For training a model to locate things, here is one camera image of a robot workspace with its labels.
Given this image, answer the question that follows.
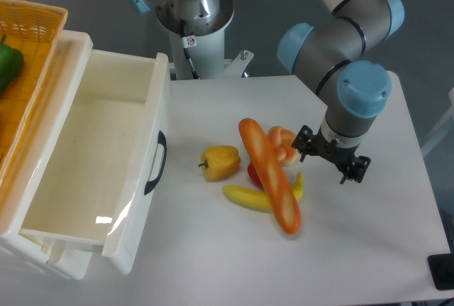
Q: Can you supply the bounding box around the twisted light bread roll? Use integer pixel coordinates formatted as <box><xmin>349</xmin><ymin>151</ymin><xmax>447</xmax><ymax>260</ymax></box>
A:
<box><xmin>267</xmin><ymin>126</ymin><xmax>298</xmax><ymax>166</ymax></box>

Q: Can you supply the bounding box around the orange woven basket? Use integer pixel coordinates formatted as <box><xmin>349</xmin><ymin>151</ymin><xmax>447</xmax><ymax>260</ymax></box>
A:
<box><xmin>1</xmin><ymin>0</ymin><xmax>68</xmax><ymax>182</ymax></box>

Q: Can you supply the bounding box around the white mounting bracket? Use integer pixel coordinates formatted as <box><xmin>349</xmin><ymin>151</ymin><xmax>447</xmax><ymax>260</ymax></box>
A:
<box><xmin>223</xmin><ymin>49</ymin><xmax>255</xmax><ymax>79</ymax></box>

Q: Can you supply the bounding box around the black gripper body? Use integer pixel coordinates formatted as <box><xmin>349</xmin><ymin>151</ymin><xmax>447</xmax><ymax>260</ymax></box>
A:
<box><xmin>304</xmin><ymin>129</ymin><xmax>358</xmax><ymax>172</ymax></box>

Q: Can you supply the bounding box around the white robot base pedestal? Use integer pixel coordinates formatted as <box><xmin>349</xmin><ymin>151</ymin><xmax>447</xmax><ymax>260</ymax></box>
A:
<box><xmin>155</xmin><ymin>0</ymin><xmax>234</xmax><ymax>80</ymax></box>

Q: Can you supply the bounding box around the long orange baguette bread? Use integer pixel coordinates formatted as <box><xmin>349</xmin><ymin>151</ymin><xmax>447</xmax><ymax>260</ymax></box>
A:
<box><xmin>238</xmin><ymin>118</ymin><xmax>301</xmax><ymax>235</ymax></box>

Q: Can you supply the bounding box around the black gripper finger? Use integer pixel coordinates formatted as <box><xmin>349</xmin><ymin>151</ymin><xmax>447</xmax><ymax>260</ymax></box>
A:
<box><xmin>340</xmin><ymin>155</ymin><xmax>371</xmax><ymax>184</ymax></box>
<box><xmin>292</xmin><ymin>125</ymin><xmax>314</xmax><ymax>163</ymax></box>

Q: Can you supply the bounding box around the black cable on pedestal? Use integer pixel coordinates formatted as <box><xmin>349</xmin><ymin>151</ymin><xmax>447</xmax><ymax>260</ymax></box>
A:
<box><xmin>179</xmin><ymin>18</ymin><xmax>200</xmax><ymax>80</ymax></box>

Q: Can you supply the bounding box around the green bell pepper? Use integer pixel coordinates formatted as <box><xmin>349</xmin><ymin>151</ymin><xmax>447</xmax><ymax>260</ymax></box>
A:
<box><xmin>0</xmin><ymin>34</ymin><xmax>24</xmax><ymax>93</ymax></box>

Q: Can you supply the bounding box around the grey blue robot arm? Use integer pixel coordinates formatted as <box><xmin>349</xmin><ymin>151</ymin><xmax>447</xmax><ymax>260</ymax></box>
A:
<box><xmin>129</xmin><ymin>0</ymin><xmax>405</xmax><ymax>182</ymax></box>

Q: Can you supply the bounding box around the white plastic drawer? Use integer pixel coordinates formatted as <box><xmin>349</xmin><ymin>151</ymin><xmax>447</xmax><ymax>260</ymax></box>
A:
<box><xmin>21</xmin><ymin>50</ymin><xmax>170</xmax><ymax>280</ymax></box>

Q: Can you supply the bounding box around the white drawer cabinet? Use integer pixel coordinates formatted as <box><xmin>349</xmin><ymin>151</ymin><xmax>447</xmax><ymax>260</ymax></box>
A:
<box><xmin>0</xmin><ymin>29</ymin><xmax>94</xmax><ymax>281</ymax></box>

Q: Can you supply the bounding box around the yellow banana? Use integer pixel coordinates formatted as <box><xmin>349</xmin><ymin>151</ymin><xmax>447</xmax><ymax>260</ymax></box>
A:
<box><xmin>222</xmin><ymin>173</ymin><xmax>304</xmax><ymax>212</ymax></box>

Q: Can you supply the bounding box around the yellow bell pepper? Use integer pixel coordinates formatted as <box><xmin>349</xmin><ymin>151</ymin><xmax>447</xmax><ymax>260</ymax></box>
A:
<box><xmin>198</xmin><ymin>145</ymin><xmax>240</xmax><ymax>181</ymax></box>

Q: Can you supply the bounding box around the black box at edge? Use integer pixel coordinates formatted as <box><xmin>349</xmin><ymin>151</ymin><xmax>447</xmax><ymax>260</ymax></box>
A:
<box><xmin>427</xmin><ymin>253</ymin><xmax>453</xmax><ymax>290</ymax></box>

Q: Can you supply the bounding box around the black drawer handle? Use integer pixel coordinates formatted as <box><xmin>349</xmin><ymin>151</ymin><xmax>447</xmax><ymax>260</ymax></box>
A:
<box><xmin>144</xmin><ymin>131</ymin><xmax>167</xmax><ymax>195</ymax></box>

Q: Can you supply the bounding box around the red bell pepper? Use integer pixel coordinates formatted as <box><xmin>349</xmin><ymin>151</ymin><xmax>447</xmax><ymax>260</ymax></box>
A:
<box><xmin>247</xmin><ymin>162</ymin><xmax>263</xmax><ymax>190</ymax></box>

